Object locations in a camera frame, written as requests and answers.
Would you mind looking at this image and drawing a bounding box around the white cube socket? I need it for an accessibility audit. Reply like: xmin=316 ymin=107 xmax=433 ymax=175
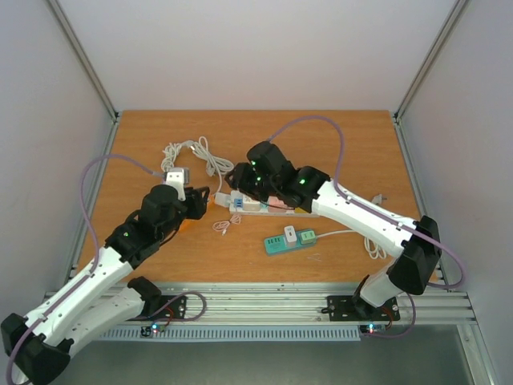
xmin=242 ymin=197 xmax=261 ymax=212

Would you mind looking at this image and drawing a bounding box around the pink usb cable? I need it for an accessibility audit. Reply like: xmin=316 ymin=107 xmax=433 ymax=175
xmin=211 ymin=212 xmax=244 ymax=237

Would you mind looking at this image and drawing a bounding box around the white usb charger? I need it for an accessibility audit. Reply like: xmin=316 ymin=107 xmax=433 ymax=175
xmin=284 ymin=225 xmax=297 ymax=247

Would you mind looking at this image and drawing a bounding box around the green plug adapter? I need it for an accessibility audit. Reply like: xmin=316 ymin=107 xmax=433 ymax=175
xmin=300 ymin=229 xmax=317 ymax=245

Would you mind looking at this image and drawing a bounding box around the small white charger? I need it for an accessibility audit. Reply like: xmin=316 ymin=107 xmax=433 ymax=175
xmin=214 ymin=192 xmax=232 ymax=208

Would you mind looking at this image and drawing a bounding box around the pink cube socket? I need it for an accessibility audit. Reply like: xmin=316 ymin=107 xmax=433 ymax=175
xmin=267 ymin=197 xmax=289 ymax=213

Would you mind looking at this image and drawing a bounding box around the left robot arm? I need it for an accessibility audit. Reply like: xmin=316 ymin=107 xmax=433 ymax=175
xmin=1 ymin=184 xmax=209 ymax=384

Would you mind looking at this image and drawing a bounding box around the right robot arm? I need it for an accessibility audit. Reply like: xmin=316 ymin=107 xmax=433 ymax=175
xmin=225 ymin=141 xmax=442 ymax=319

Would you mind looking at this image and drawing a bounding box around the orange power strip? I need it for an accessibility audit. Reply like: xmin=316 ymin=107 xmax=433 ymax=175
xmin=177 ymin=200 xmax=213 ymax=233

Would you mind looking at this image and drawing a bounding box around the long white power strip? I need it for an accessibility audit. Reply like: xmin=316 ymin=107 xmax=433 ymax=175
xmin=228 ymin=191 xmax=317 ymax=217

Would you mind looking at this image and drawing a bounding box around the teal power strip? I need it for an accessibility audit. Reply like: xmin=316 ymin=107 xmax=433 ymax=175
xmin=264 ymin=225 xmax=317 ymax=256

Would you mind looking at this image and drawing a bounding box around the orange strip white cable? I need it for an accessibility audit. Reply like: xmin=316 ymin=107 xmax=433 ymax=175
xmin=190 ymin=136 xmax=234 ymax=197

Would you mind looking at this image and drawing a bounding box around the purple strip white cable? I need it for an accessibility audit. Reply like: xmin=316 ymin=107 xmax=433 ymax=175
xmin=161 ymin=140 xmax=197 ymax=172

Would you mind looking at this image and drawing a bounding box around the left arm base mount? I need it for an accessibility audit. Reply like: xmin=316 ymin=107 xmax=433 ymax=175
xmin=135 ymin=295 xmax=187 ymax=322

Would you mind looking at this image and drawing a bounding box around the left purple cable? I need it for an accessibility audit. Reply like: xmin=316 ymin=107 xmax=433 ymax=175
xmin=6 ymin=154 xmax=168 ymax=385

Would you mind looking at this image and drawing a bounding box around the white power strip cable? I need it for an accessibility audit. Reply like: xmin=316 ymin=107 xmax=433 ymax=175
xmin=316 ymin=193 xmax=390 ymax=261

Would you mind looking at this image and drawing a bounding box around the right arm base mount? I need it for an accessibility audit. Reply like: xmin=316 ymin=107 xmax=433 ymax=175
xmin=321 ymin=295 xmax=401 ymax=322

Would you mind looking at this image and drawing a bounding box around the slotted cable duct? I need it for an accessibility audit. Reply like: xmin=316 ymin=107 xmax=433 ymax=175
xmin=99 ymin=325 xmax=361 ymax=343

